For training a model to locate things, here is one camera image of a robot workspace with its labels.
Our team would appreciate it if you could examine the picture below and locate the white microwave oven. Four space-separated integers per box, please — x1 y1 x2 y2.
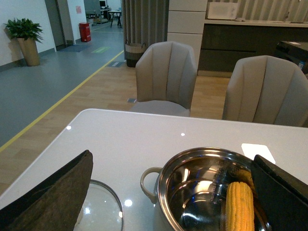
206 2 239 20

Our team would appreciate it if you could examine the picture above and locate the black background table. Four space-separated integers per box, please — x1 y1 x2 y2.
108 10 122 28

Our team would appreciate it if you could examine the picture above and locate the right beige dining chair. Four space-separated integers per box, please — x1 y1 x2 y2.
222 55 308 128

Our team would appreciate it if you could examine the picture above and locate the red fire extinguisher box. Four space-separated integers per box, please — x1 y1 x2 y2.
78 23 91 42

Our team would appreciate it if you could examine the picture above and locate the white tall cabinet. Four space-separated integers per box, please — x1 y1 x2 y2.
167 0 207 64

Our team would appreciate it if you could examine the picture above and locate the yellow corn cob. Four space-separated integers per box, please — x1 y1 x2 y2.
226 182 255 231

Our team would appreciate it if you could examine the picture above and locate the steel pot with beige handles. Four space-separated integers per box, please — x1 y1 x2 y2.
140 147 253 231

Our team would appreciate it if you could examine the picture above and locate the grey curtain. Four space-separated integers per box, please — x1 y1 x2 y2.
121 0 169 46

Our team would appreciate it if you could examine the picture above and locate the black washing machine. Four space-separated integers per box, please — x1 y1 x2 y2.
274 41 308 76

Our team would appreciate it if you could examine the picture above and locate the dark kitchen counter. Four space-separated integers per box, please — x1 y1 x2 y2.
198 20 308 77

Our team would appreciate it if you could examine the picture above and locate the glass pot lid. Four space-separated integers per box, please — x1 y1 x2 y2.
74 180 124 231

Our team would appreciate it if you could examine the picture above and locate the woven laundry basket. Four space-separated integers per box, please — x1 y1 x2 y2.
125 40 147 67

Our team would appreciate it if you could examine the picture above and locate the left beige dining chair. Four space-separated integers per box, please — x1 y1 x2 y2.
131 41 197 117

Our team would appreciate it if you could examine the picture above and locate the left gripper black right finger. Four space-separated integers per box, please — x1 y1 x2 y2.
251 154 308 231

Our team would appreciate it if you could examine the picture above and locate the green potted plant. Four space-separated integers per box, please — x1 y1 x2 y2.
5 18 43 66

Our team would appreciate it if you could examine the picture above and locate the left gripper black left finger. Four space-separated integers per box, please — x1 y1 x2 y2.
0 150 93 231

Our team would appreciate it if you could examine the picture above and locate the beige dining chair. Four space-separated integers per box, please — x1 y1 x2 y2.
222 55 308 128
131 41 197 117

